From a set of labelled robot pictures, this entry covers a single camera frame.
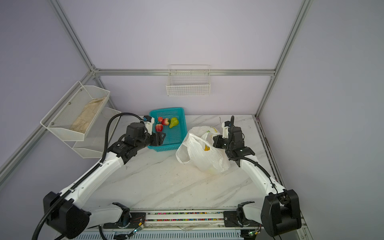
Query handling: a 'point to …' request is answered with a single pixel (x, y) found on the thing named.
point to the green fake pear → (174, 122)
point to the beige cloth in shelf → (82, 123)
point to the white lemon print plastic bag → (198, 148)
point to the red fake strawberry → (166, 121)
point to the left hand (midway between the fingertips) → (159, 135)
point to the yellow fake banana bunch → (207, 148)
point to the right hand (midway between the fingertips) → (213, 136)
